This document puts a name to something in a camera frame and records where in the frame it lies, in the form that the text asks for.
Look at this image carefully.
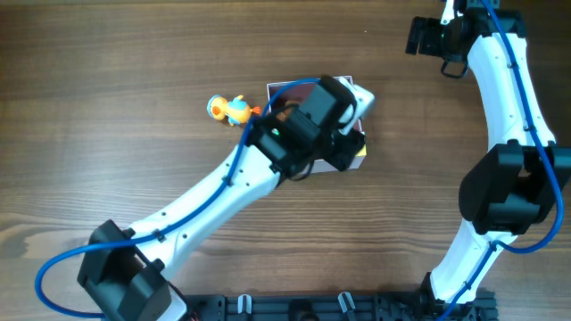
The brown plush toy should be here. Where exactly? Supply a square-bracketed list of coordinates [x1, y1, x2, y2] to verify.
[275, 100, 299, 121]

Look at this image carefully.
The white box pink inside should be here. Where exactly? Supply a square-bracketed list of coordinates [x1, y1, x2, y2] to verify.
[267, 81, 367, 173]

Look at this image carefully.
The yellow duck toy blue hat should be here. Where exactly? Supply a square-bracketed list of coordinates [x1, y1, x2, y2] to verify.
[206, 95, 261, 126]

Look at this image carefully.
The colourful puzzle cube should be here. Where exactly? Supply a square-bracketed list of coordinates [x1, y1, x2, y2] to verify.
[356, 145, 367, 157]

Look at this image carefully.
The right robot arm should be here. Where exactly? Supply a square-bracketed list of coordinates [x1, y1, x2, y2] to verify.
[406, 1, 570, 320]

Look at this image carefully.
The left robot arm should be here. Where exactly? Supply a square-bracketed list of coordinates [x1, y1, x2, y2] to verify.
[78, 76, 375, 321]

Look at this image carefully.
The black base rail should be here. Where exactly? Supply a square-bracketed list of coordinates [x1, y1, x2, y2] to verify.
[178, 290, 500, 321]

